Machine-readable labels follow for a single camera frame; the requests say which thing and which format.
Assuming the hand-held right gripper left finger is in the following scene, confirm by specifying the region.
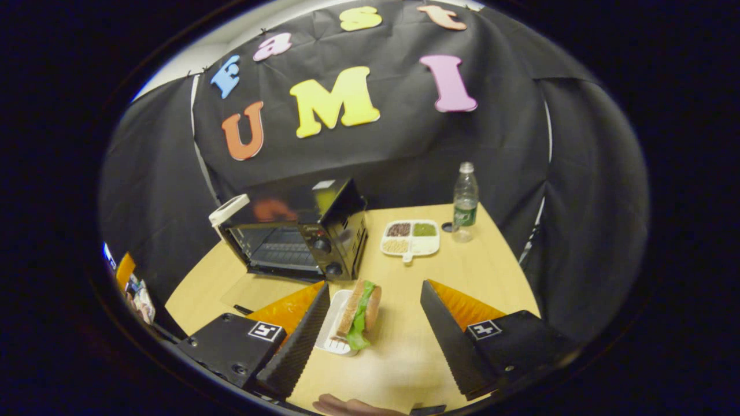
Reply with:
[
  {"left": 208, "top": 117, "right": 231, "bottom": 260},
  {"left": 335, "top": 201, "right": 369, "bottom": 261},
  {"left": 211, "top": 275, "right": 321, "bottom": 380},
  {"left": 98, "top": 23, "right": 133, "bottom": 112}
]
[{"left": 175, "top": 281, "right": 331, "bottom": 401}]

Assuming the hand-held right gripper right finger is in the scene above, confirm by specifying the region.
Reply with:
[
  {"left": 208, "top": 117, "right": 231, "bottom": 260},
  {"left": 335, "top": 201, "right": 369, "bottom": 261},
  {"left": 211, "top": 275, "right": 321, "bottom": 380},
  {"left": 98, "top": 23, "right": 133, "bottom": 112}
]
[{"left": 420, "top": 280, "right": 579, "bottom": 401}]

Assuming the lettuce bread sandwich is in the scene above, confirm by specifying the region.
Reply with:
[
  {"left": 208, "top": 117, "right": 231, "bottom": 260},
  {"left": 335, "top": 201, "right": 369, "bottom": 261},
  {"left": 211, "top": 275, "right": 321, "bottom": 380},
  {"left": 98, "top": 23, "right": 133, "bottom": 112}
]
[{"left": 335, "top": 280, "right": 383, "bottom": 351}]

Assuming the black electric oven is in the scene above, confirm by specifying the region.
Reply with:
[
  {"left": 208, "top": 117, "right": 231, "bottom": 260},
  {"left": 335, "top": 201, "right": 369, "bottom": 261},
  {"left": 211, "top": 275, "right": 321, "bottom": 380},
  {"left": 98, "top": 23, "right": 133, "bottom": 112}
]
[{"left": 217, "top": 178, "right": 369, "bottom": 316}]

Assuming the white blurry object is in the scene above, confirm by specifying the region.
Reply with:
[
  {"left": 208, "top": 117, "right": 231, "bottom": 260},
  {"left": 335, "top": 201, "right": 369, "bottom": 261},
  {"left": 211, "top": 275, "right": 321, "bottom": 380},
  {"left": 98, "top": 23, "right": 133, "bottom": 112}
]
[{"left": 126, "top": 274, "right": 156, "bottom": 325}]

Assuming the white rectangular tray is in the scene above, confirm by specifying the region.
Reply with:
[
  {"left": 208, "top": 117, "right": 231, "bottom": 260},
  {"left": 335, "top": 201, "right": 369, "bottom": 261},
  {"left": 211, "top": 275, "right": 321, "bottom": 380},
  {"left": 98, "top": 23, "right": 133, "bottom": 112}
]
[{"left": 315, "top": 289, "right": 362, "bottom": 357}]

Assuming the white toaster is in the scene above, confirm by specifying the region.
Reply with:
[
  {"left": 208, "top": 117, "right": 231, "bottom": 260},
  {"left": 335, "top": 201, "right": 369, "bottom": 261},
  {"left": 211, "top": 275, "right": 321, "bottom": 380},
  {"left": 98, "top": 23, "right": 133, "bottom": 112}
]
[{"left": 208, "top": 194, "right": 251, "bottom": 241}]

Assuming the clear plastic water bottle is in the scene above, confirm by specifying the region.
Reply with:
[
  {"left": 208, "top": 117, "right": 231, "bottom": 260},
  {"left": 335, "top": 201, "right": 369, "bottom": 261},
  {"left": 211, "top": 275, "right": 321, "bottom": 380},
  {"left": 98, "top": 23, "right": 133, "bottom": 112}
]
[{"left": 452, "top": 162, "right": 480, "bottom": 243}]

